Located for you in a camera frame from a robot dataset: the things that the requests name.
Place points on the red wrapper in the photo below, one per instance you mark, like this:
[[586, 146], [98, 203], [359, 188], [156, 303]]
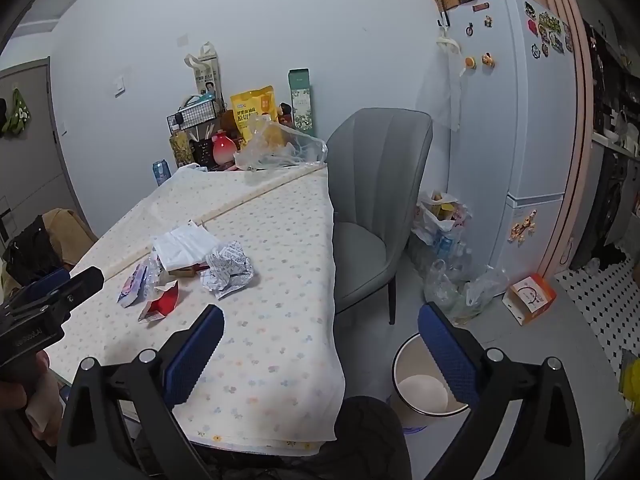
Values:
[[162, 305]]

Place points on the grey upholstered chair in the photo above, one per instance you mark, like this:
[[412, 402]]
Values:
[[375, 160]]

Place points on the green hanging toy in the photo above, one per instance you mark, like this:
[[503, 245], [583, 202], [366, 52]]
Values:
[[15, 112]]

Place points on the brown plush toy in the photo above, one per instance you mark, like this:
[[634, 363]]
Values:
[[228, 121]]

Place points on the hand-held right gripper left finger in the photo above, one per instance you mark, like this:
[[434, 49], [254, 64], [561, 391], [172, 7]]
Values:
[[197, 355]]

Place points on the orange and white box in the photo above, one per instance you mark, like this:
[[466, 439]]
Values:
[[530, 300]]

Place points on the white tissue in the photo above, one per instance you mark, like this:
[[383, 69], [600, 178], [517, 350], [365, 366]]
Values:
[[180, 247]]

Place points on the cluster of fridge magnets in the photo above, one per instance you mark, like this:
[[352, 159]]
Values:
[[550, 30]]

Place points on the clear bag of bottles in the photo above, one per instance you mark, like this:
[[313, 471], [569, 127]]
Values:
[[465, 295]]

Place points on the large clear plastic bag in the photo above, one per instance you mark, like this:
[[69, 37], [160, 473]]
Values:
[[280, 152]]

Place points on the white bag with yellow packets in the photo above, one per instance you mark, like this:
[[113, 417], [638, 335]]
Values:
[[442, 212]]

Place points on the brown wicker basket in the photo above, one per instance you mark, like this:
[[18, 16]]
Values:
[[446, 0]]

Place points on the tall green box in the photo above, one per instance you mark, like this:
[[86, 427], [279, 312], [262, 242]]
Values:
[[301, 102]]

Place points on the hanging clear plastic bag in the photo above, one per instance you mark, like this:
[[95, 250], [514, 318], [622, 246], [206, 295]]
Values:
[[442, 100]]

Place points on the blue drink can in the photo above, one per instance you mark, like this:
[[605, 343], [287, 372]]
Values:
[[161, 172]]

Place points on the small cardboard box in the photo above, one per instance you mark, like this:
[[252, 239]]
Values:
[[181, 272]]

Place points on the yellow snack bag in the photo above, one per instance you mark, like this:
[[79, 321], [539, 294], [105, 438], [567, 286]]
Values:
[[252, 110]]

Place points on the person's black trousers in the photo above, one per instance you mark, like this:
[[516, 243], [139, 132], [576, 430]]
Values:
[[370, 440]]

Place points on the olive patterned canister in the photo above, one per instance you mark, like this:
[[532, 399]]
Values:
[[180, 150]]

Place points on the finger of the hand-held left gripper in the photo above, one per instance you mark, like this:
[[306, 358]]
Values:
[[47, 280], [82, 282]]

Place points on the grey door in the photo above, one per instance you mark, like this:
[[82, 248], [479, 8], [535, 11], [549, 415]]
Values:
[[30, 170]]

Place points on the purple wrapper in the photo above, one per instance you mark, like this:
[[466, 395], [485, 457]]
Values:
[[131, 285]]

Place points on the white light switch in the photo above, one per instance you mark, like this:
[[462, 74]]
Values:
[[119, 86]]

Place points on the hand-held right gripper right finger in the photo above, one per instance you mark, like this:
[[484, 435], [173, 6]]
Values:
[[445, 355]]

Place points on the white refrigerator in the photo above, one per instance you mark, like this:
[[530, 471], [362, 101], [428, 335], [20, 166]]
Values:
[[500, 135]]

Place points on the gold fridge ornament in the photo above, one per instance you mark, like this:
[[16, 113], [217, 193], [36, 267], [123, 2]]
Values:
[[522, 227]]

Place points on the red round bottle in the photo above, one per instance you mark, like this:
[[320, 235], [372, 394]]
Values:
[[223, 149]]

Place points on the white waste bin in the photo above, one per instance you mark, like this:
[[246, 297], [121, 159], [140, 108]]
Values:
[[420, 390]]

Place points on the black utensil holder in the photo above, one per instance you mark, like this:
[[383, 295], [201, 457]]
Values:
[[201, 151]]

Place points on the person's left hand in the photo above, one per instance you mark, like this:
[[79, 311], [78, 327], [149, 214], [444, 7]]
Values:
[[47, 405]]

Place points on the crumpled printed paper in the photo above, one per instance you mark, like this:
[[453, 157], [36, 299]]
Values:
[[230, 270]]

